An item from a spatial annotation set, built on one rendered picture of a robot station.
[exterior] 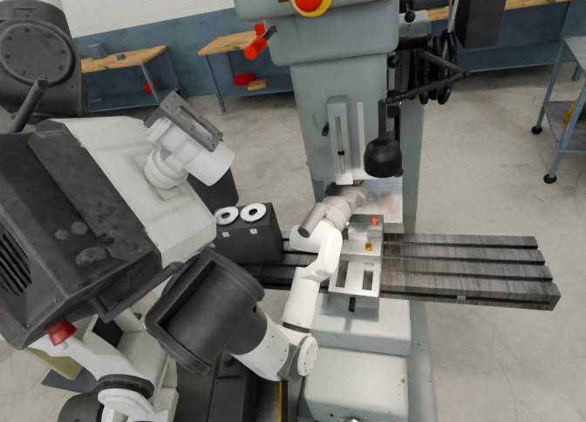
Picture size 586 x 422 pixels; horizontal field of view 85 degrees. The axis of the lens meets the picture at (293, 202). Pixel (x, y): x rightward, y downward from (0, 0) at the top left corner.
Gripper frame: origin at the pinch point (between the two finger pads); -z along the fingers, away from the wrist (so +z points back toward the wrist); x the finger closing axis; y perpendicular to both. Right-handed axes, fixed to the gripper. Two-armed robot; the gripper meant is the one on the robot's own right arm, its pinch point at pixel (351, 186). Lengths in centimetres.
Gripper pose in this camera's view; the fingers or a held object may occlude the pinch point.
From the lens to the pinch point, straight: 96.1
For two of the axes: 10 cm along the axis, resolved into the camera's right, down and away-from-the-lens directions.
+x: -8.5, -2.0, 4.8
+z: -4.9, 6.2, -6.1
